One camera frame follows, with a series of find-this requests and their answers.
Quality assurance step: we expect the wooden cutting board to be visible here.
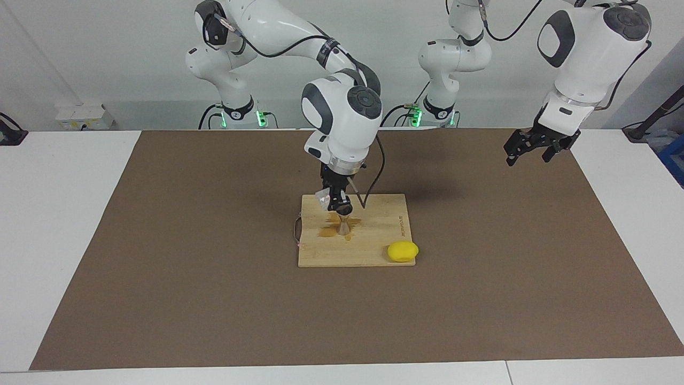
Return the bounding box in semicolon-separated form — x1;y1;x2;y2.
293;194;416;268

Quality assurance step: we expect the yellow lemon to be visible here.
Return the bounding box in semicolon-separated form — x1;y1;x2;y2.
387;241;419;263

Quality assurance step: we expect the black stand pole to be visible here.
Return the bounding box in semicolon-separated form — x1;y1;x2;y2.
623;84;684;142

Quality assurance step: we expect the blue box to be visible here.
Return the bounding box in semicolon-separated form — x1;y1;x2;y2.
657;134;684;188

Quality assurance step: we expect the brown table mat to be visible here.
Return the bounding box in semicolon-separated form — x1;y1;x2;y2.
29;128;684;371

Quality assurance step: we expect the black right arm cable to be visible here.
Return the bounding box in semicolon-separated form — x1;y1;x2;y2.
214;13;385;209

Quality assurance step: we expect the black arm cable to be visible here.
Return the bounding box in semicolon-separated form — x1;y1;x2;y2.
214;13;385;209
479;0;652;110

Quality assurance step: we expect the black base cable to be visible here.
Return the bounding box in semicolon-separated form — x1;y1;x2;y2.
380;80;433;128
198;102;225;130

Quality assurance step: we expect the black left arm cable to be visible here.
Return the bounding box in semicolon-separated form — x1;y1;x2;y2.
479;0;652;110

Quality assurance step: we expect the white wall power strip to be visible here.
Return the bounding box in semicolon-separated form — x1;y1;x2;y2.
55;104;115;130

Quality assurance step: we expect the black clamp mount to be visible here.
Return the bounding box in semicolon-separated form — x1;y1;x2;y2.
0;112;28;146

